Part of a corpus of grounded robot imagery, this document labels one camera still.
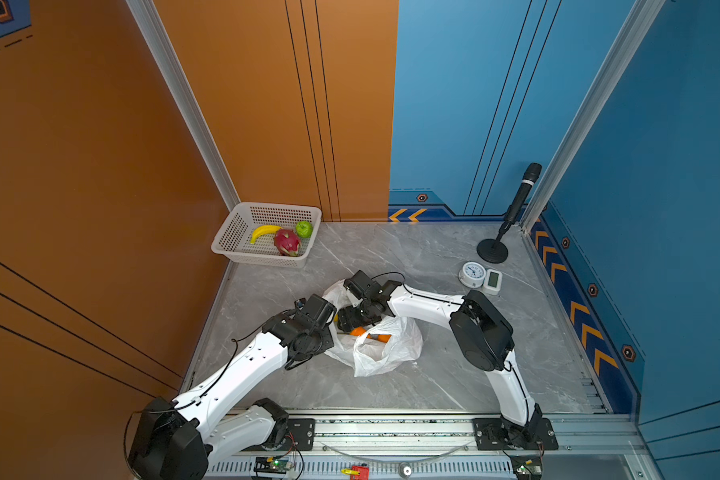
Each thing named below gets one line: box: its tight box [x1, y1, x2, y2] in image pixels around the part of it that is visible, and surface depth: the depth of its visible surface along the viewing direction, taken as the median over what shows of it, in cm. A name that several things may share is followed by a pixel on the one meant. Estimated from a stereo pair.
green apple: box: [295, 220, 313, 238], surface depth 113 cm
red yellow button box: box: [341, 465, 370, 480], surface depth 68 cm
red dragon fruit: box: [274, 228, 301, 257], surface depth 107 cm
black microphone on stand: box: [477, 162, 542, 264], surface depth 96 cm
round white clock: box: [458, 261, 487, 289], surface depth 102 cm
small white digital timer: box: [482, 269, 503, 295], surface depth 101 cm
